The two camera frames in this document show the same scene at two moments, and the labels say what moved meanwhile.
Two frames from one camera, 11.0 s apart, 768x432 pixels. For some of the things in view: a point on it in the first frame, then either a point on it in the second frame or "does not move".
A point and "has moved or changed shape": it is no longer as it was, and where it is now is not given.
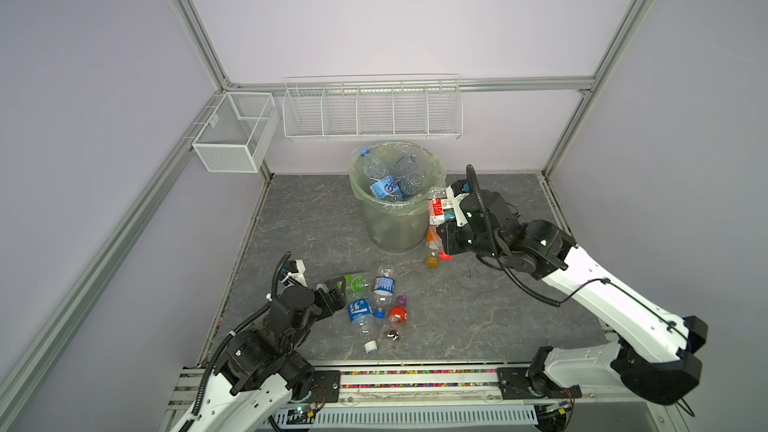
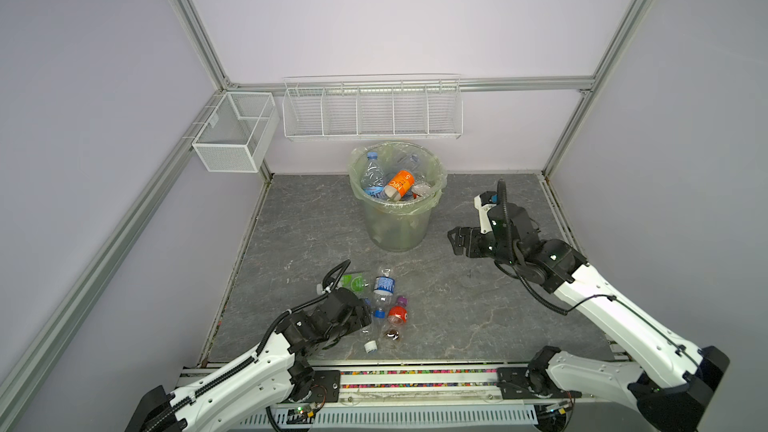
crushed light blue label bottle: x=383 y=183 has moved or changed shape
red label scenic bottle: x=436 y=200 -> x=421 y=190
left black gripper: x=327 y=307 -> x=360 y=317
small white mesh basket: x=240 y=134 does not move
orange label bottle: x=434 y=242 -> x=400 y=185
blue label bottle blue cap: x=383 y=290 does not move
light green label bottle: x=355 y=284 does not move
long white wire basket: x=373 y=107 does not move
